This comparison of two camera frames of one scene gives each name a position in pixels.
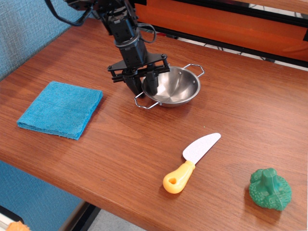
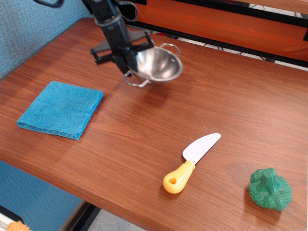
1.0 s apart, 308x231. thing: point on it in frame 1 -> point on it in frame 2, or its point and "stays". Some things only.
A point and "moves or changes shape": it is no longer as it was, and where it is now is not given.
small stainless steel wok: (175, 86) moves or changes shape
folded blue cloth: (62, 109) stays
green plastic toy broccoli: (268, 190) stays
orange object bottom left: (17, 226) stays
